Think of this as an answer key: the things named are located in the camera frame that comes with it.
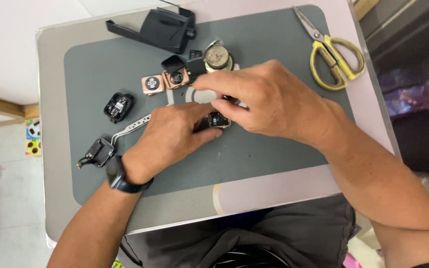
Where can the wooden board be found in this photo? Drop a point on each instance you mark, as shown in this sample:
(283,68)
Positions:
(365,6)

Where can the wooden frame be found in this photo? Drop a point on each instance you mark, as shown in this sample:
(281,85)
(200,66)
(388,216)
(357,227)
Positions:
(6,108)

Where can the person's left hand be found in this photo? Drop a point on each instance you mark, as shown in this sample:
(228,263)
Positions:
(162,141)

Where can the black striped shirt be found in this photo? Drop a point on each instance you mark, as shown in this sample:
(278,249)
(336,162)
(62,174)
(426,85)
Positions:
(248,259)

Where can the black plastic holder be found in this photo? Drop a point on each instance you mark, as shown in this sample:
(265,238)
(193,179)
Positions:
(162,29)

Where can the metal tweezers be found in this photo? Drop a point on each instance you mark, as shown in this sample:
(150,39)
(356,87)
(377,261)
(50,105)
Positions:
(132,126)

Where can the dark grey shorts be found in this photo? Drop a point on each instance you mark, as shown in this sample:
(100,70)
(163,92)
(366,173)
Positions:
(274,230)

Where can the dark shelf with purple bags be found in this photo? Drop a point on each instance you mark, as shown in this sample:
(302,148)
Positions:
(415,93)

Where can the person's right hand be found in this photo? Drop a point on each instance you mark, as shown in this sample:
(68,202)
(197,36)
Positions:
(277,100)

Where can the small black part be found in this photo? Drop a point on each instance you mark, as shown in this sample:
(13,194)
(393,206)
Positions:
(227,97)

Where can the black wristwatch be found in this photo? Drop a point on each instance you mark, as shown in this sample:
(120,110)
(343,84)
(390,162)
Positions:
(119,178)

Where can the closed rose gold smartwatch case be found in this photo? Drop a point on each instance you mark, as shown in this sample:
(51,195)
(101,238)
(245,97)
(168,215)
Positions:
(152,84)

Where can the pink object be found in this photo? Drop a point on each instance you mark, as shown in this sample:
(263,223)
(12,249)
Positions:
(351,261)

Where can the silver smartwatch case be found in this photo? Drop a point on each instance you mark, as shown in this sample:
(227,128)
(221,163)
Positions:
(219,121)

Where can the open rose gold smartwatch case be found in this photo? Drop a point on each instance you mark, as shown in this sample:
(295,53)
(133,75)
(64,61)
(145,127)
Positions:
(176,77)

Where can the colourful floor sticker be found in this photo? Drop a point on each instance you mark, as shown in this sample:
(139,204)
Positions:
(33,137)

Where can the round metal tin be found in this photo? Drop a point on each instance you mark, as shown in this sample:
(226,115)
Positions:
(217,57)

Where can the small black chip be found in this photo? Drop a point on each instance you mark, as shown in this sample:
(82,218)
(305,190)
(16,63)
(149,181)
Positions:
(195,54)

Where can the grey work mat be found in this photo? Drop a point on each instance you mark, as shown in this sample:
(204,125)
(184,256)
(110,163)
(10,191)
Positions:
(237,163)

